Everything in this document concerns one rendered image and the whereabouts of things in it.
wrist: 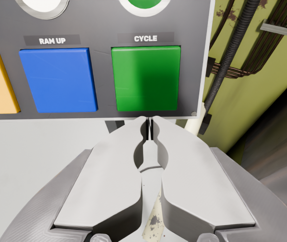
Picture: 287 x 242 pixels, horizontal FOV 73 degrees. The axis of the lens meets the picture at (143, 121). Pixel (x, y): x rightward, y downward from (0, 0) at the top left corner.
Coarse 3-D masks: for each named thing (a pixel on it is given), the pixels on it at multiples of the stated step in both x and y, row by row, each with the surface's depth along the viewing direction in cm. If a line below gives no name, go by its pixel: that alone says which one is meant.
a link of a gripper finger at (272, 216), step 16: (224, 160) 8; (240, 176) 8; (240, 192) 7; (256, 192) 7; (272, 192) 7; (256, 208) 6; (272, 208) 6; (256, 224) 6; (272, 224) 6; (224, 240) 6; (240, 240) 5; (256, 240) 5; (272, 240) 5
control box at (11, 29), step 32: (0, 0) 19; (64, 0) 19; (96, 0) 19; (192, 0) 19; (0, 32) 20; (32, 32) 20; (64, 32) 20; (96, 32) 20; (128, 32) 20; (160, 32) 20; (192, 32) 20; (96, 64) 22; (192, 64) 22; (32, 96) 24; (96, 96) 24; (192, 96) 24
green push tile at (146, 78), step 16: (112, 48) 21; (128, 48) 21; (144, 48) 20; (160, 48) 20; (176, 48) 20; (112, 64) 22; (128, 64) 21; (144, 64) 21; (160, 64) 21; (176, 64) 21; (128, 80) 22; (144, 80) 22; (160, 80) 22; (176, 80) 22; (128, 96) 23; (144, 96) 23; (160, 96) 23; (176, 96) 23
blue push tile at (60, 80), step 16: (48, 48) 21; (64, 48) 21; (80, 48) 21; (32, 64) 21; (48, 64) 21; (64, 64) 21; (80, 64) 21; (32, 80) 22; (48, 80) 22; (64, 80) 22; (80, 80) 22; (48, 96) 23; (64, 96) 23; (80, 96) 23; (48, 112) 24
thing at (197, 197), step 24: (168, 144) 10; (192, 144) 10; (168, 168) 8; (192, 168) 8; (216, 168) 8; (168, 192) 7; (192, 192) 7; (216, 192) 7; (168, 216) 7; (192, 216) 6; (216, 216) 6; (240, 216) 6; (192, 240) 7
